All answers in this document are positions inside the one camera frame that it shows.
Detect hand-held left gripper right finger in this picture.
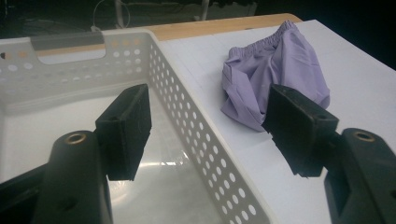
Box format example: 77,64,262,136
261,83,340,179

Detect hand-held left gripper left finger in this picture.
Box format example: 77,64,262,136
94,83,153,182

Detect white perforated plastic basket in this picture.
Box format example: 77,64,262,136
0,28,281,224

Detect purple shorts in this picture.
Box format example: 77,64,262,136
220,20,332,133

